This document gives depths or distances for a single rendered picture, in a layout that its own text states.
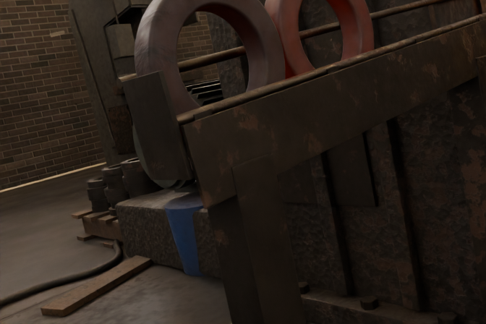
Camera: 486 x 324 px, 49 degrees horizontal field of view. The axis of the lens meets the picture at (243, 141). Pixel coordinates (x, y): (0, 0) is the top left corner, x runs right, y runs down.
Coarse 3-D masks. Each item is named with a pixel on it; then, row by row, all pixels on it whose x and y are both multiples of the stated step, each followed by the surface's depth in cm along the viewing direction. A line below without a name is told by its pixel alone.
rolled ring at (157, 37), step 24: (168, 0) 53; (192, 0) 55; (216, 0) 57; (240, 0) 59; (144, 24) 53; (168, 24) 53; (240, 24) 61; (264, 24) 61; (144, 48) 52; (168, 48) 53; (264, 48) 61; (144, 72) 53; (168, 72) 53; (264, 72) 62
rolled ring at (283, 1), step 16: (272, 0) 65; (288, 0) 64; (336, 0) 73; (352, 0) 72; (272, 16) 64; (288, 16) 64; (352, 16) 73; (368, 16) 74; (288, 32) 64; (352, 32) 74; (368, 32) 74; (288, 48) 64; (352, 48) 74; (368, 48) 74; (288, 64) 64; (304, 64) 66
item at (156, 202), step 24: (192, 96) 204; (216, 96) 208; (144, 168) 215; (168, 192) 233; (120, 216) 231; (144, 216) 215; (192, 216) 188; (144, 240) 219; (168, 240) 205; (168, 264) 209; (216, 264) 183
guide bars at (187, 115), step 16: (480, 16) 92; (432, 32) 82; (384, 48) 73; (400, 48) 76; (336, 64) 66; (352, 64) 68; (288, 80) 61; (304, 80) 62; (240, 96) 56; (256, 96) 57; (192, 112) 52; (208, 112) 53
